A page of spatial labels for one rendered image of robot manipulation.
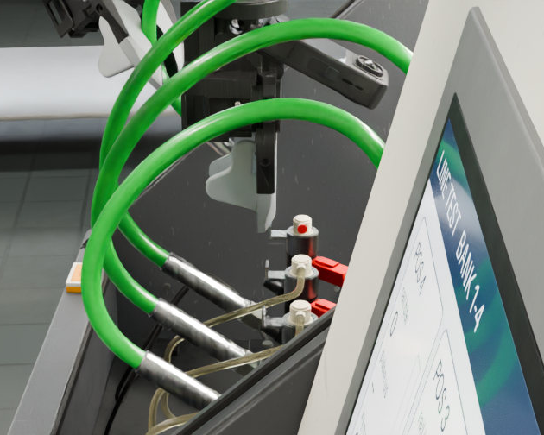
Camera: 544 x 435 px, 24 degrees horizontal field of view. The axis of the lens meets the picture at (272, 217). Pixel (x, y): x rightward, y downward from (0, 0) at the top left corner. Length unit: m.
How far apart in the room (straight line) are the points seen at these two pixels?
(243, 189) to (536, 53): 0.67
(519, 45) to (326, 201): 1.00
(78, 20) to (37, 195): 2.87
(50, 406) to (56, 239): 2.60
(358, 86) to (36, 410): 0.42
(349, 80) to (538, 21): 0.61
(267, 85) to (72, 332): 0.40
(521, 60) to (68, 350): 0.89
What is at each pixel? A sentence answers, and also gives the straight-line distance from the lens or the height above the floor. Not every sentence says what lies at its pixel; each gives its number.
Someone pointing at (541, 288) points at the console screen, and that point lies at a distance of 0.34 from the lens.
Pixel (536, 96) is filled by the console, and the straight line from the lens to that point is 0.41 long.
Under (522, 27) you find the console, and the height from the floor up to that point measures 1.46.
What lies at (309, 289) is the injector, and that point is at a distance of 1.03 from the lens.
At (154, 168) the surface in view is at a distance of 0.82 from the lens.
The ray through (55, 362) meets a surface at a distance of 1.25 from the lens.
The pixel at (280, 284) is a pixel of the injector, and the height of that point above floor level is 1.07.
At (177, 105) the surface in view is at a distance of 1.20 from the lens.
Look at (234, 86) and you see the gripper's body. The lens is 1.02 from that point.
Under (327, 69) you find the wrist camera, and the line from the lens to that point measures 1.03.
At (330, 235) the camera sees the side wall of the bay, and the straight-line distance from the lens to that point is 1.45.
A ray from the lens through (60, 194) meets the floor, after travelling 4.08.
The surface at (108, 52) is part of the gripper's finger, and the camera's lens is 1.21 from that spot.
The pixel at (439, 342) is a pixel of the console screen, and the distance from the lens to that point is 0.44.
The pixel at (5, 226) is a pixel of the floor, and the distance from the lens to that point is 3.88.
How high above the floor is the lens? 1.58
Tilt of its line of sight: 24 degrees down
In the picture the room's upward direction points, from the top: straight up
